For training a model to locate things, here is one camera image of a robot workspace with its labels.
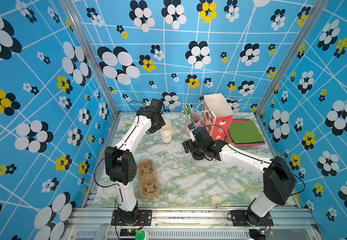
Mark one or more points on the red white paper gift bag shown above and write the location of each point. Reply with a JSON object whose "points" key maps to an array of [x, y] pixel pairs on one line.
{"points": [[216, 115]]}

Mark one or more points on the green push button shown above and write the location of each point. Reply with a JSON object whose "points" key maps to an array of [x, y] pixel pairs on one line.
{"points": [[142, 235]]}

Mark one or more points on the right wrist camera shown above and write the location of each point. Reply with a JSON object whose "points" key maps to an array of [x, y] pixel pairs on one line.
{"points": [[191, 128]]}

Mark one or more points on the pink straw holder cup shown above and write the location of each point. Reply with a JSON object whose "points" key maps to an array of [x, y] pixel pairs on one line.
{"points": [[197, 122]]}

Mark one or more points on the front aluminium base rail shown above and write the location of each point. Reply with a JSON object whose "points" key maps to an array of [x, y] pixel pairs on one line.
{"points": [[219, 223]]}

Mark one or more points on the brown pulp cup carrier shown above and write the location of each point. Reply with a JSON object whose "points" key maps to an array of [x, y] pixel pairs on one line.
{"points": [[149, 186]]}

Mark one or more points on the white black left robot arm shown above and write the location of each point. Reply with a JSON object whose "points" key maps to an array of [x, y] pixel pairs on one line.
{"points": [[120, 164]]}

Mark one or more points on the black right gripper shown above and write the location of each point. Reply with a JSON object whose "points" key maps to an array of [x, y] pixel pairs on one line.
{"points": [[190, 143]]}

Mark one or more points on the stack of white paper cups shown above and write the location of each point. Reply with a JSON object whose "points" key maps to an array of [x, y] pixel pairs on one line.
{"points": [[166, 132]]}

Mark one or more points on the aluminium frame post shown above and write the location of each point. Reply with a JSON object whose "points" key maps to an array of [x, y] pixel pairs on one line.
{"points": [[304, 32], [72, 16]]}

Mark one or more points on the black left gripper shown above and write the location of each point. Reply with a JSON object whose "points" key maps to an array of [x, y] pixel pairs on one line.
{"points": [[162, 123]]}

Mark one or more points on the left aluminium frame post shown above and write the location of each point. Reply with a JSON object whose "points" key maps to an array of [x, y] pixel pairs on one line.
{"points": [[72, 16]]}

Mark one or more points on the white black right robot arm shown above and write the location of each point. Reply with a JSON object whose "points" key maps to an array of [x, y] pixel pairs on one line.
{"points": [[278, 180]]}

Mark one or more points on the right aluminium frame post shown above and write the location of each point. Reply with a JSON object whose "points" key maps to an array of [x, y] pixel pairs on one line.
{"points": [[304, 32]]}

